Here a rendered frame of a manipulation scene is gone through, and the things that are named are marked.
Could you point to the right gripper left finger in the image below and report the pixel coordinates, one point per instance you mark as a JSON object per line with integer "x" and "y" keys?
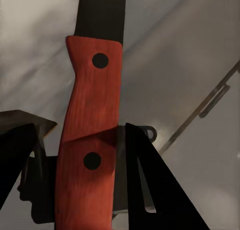
{"x": 16, "y": 146}

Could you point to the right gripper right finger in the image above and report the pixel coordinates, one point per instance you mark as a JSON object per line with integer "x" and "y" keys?
{"x": 174, "y": 209}

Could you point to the parer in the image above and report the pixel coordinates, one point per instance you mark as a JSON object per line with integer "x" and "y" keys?
{"x": 86, "y": 160}

